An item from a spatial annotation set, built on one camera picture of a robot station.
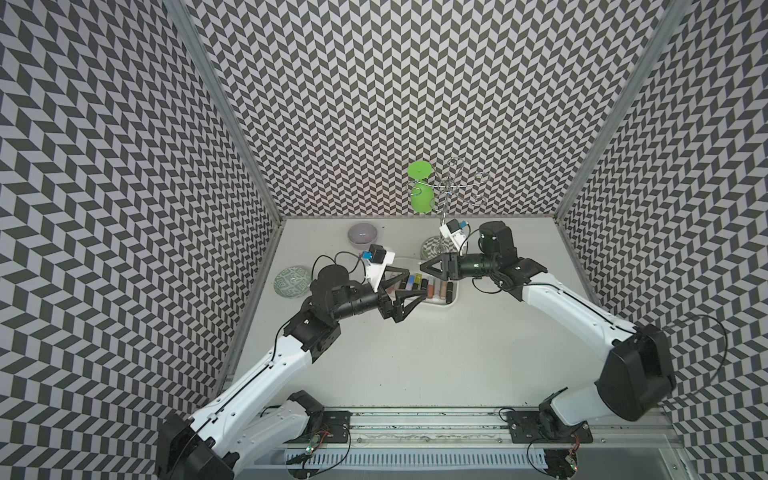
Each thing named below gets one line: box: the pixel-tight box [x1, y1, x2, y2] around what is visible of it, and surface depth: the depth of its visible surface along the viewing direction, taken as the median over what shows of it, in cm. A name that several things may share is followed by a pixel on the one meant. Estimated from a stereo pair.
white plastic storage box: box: [386, 272, 460, 307], surface depth 98 cm
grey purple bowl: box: [348, 223, 378, 250], surface depth 110 cm
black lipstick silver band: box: [446, 282, 454, 304], surface depth 98 cm
